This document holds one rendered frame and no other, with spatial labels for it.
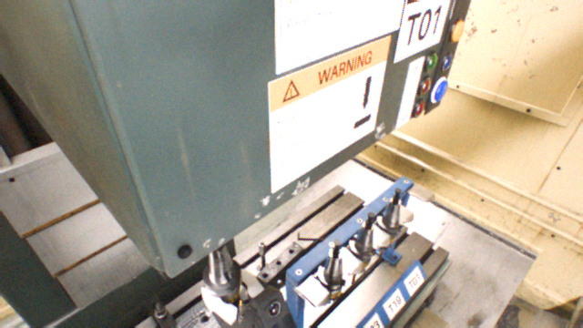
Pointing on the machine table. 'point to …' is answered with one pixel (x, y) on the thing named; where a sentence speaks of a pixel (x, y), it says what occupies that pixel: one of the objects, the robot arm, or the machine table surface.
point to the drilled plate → (196, 317)
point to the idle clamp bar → (277, 267)
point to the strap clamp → (158, 312)
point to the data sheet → (329, 26)
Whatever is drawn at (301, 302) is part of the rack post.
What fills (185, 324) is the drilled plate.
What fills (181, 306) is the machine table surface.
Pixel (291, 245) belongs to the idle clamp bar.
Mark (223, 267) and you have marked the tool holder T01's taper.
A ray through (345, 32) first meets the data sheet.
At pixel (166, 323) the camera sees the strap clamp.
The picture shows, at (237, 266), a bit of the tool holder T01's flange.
